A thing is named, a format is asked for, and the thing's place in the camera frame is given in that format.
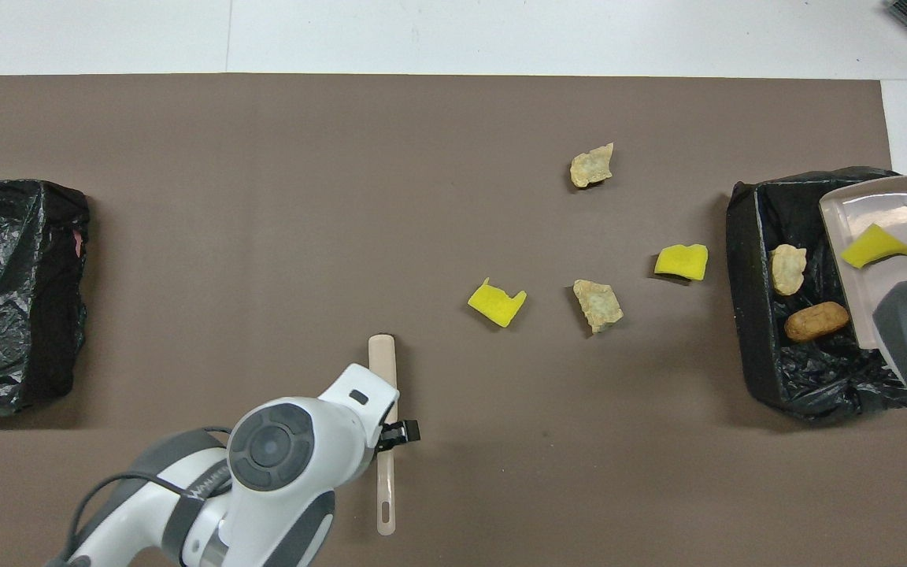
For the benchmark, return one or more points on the beige plastic dustpan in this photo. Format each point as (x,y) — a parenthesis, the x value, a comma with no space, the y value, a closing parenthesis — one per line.
(863,291)

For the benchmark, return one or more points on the pale yellow sponge chunk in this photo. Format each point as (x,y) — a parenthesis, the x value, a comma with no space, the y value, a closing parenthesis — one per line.
(590,168)

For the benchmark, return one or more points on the striped bread piece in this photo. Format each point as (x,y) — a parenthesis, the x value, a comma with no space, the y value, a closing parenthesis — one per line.
(788,268)

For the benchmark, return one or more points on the notched yellow sponge piece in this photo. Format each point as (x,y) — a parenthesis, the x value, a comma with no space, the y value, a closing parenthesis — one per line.
(495,305)

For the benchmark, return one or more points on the brown table mat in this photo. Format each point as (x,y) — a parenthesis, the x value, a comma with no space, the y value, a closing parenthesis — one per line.
(264,236)

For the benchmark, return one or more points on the orange brown bread piece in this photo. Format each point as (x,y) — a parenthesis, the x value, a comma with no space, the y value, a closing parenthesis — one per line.
(816,321)

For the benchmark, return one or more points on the bin with black liner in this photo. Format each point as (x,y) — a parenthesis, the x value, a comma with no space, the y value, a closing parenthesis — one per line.
(5,346)
(816,378)

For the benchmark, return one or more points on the beige sponge chunk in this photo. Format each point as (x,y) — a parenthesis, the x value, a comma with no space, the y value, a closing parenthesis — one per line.
(599,307)

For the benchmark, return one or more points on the beige hand brush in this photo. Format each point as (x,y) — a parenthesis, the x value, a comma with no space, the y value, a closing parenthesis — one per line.
(383,354)

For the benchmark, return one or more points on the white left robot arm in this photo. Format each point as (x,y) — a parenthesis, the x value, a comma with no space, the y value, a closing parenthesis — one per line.
(343,441)

